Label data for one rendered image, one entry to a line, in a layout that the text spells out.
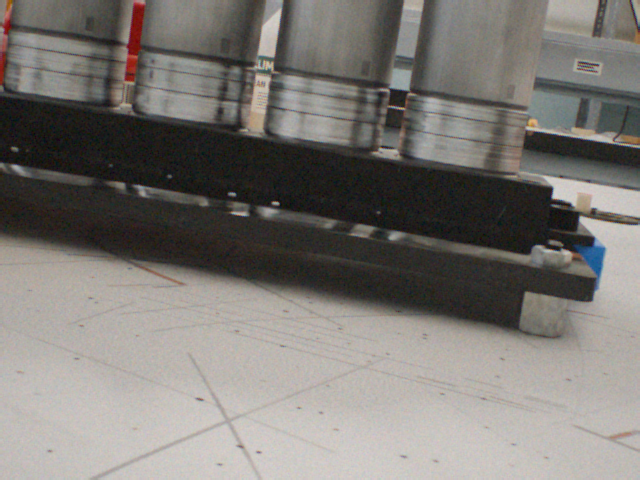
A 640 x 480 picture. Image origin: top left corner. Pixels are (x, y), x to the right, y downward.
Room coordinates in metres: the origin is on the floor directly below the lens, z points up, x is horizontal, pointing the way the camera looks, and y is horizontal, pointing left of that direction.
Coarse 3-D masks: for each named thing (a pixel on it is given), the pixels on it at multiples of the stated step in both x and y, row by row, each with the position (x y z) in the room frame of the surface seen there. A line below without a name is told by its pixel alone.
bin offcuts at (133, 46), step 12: (132, 12) 0.56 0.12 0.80; (132, 24) 0.56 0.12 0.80; (132, 36) 0.56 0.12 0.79; (132, 48) 0.56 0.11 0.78; (0, 60) 0.45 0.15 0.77; (132, 60) 0.44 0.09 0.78; (0, 72) 0.45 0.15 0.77; (132, 72) 0.44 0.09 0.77; (0, 84) 0.45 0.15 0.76; (132, 84) 0.44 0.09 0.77
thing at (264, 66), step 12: (276, 12) 0.45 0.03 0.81; (264, 24) 0.45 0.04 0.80; (276, 24) 0.44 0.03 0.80; (264, 36) 0.45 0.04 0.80; (276, 36) 0.44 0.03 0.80; (264, 48) 0.44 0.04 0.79; (264, 60) 0.44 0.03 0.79; (264, 72) 0.44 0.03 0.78; (264, 84) 0.44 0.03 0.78; (264, 96) 0.44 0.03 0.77; (252, 108) 0.45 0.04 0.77; (264, 108) 0.44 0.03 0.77; (252, 120) 0.45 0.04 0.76
